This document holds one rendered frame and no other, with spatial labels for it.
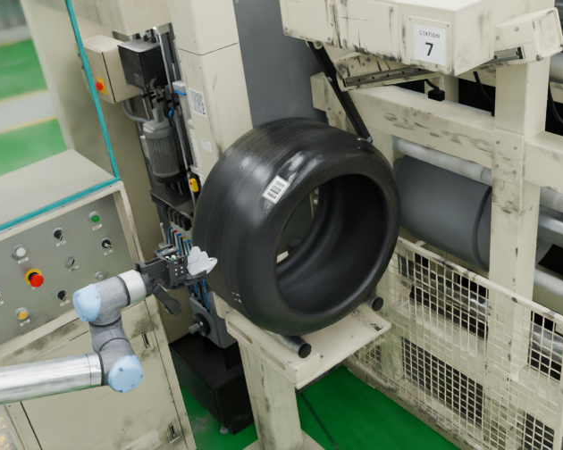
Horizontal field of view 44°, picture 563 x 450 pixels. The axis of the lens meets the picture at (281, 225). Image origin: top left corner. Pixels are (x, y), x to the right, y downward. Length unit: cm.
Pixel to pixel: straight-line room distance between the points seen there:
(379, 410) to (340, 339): 94
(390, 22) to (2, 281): 131
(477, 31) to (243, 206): 66
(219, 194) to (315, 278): 54
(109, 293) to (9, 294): 66
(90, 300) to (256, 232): 41
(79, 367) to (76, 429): 98
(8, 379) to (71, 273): 79
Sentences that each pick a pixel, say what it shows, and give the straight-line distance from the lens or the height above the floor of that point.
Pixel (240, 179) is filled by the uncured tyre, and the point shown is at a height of 141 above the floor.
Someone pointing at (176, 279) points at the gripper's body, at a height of 125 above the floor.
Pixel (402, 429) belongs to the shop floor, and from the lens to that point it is 295.
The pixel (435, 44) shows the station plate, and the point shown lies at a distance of 160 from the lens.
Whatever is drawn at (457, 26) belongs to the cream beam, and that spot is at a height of 175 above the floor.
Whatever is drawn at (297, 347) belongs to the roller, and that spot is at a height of 92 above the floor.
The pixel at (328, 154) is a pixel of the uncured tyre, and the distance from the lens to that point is 174.
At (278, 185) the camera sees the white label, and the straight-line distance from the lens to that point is 167.
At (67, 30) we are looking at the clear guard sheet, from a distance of 204.
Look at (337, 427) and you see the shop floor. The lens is 297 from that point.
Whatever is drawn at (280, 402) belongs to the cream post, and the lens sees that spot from 260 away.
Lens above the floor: 220
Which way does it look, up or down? 31 degrees down
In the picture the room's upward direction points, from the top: 8 degrees counter-clockwise
